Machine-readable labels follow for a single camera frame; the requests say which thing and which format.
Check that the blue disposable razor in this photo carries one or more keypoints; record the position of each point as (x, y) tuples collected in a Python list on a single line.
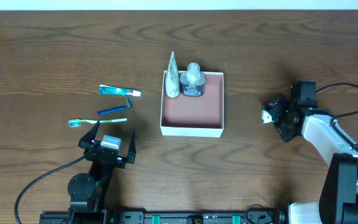
[(116, 109)]

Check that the white cream tube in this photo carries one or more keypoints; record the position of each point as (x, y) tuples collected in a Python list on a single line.
[(172, 83)]

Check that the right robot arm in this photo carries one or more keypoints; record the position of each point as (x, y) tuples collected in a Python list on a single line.
[(338, 202)]

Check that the green white toothbrush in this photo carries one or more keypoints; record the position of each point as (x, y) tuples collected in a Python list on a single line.
[(77, 122)]

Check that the green soap bar box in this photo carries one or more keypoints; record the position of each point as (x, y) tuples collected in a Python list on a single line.
[(266, 117)]

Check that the dark blue pump bottle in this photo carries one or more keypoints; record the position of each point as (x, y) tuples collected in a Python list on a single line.
[(192, 81)]

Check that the white box with pink interior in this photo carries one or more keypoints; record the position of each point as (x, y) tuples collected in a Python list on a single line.
[(201, 116)]

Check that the green toothpaste tube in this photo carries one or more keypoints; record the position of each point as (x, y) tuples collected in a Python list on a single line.
[(113, 90)]

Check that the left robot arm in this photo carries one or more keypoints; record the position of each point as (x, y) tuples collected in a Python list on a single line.
[(88, 190)]

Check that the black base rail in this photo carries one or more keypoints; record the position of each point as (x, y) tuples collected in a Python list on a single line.
[(254, 214)]

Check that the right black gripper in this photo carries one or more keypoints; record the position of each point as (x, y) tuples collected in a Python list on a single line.
[(282, 116)]

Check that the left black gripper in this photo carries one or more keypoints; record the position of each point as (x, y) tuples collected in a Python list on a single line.
[(105, 154)]

